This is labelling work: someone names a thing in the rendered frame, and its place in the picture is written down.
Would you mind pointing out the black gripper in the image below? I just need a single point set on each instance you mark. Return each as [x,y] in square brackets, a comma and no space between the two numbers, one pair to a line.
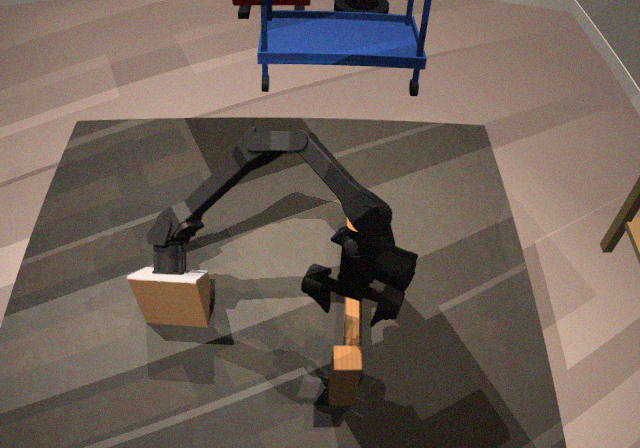
[317,284]

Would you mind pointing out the wooden side rail with steel hooks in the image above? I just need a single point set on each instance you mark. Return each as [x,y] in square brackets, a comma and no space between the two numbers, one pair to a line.
[351,314]

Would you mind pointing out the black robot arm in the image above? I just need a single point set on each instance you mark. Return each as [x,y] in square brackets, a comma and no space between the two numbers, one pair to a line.
[373,250]

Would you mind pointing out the wooden headboard post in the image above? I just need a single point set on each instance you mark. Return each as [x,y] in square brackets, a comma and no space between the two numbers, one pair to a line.
[345,373]

